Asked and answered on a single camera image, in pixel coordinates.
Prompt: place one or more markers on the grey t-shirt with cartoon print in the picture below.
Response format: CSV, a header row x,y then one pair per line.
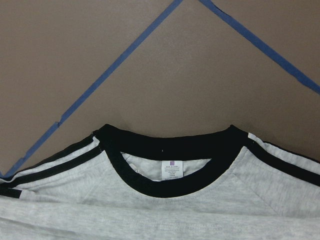
x,y
120,185

